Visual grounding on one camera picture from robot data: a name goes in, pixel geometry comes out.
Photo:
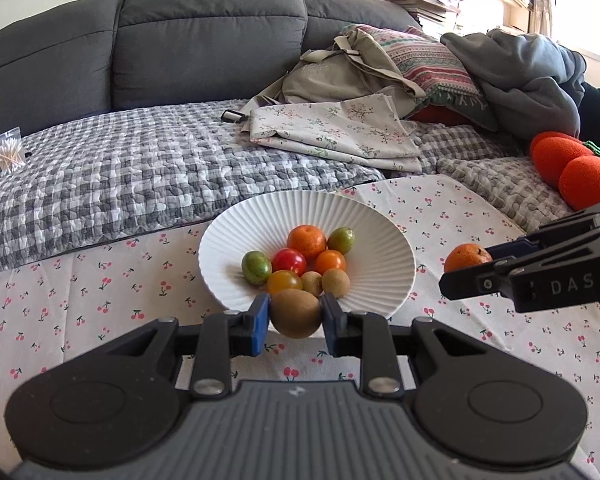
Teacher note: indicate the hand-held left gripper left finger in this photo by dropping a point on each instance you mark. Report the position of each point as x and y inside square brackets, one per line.
[260, 325]

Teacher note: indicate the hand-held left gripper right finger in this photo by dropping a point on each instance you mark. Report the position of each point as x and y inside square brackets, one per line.
[330, 327]

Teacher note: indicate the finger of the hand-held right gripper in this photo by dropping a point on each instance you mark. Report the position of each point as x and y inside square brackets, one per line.
[510, 249]
[475, 280]

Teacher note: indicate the orange mandarin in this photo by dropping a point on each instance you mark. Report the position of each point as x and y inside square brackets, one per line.
[306, 241]
[466, 257]

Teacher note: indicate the large brown kiwi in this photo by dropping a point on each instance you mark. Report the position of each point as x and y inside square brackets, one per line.
[295, 313]

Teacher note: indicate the small brown kiwi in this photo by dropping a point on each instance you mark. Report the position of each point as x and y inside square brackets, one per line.
[311, 282]

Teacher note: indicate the dark yellow tomato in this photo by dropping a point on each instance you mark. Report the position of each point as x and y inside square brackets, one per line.
[284, 281]

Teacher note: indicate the green jujube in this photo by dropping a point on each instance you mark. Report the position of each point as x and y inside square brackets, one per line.
[341, 240]
[256, 267]

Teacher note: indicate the small orange tomato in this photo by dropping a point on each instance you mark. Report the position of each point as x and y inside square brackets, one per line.
[330, 261]

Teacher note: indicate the white ribbed plate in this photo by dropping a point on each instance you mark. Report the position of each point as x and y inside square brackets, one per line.
[260, 220]

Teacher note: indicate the grey knit blanket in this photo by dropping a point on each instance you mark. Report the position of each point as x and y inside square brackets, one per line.
[505, 185]

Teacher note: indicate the red tomato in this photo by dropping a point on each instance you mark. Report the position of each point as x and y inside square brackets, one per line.
[289, 261]

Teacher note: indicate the orange plush toy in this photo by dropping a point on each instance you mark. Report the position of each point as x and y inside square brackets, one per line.
[560, 160]

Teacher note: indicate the red pillow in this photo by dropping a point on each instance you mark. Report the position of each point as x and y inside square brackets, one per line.
[440, 116]

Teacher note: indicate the cherry print cloth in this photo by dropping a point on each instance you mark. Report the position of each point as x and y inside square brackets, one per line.
[105, 310]

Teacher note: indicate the grey hooded garment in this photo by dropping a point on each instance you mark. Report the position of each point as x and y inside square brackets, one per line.
[530, 85]

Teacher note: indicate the floral beige cloth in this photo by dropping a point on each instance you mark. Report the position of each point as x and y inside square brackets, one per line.
[340, 130]

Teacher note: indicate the grey checked blanket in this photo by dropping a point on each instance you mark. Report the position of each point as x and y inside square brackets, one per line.
[130, 175]

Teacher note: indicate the striped patterned pillow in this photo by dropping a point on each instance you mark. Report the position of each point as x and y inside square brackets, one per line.
[430, 65]

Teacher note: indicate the black lint roller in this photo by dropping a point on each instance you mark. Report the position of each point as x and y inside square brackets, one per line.
[232, 116]

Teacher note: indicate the beige canvas bag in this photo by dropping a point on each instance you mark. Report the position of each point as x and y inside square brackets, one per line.
[330, 75]

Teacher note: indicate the stack of magazines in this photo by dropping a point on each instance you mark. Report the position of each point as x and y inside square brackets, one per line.
[425, 0]

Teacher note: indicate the dark grey sofa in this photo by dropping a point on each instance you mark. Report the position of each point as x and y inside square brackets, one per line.
[205, 35]

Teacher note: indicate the bag of cotton swabs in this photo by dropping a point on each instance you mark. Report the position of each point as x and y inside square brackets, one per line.
[9, 155]

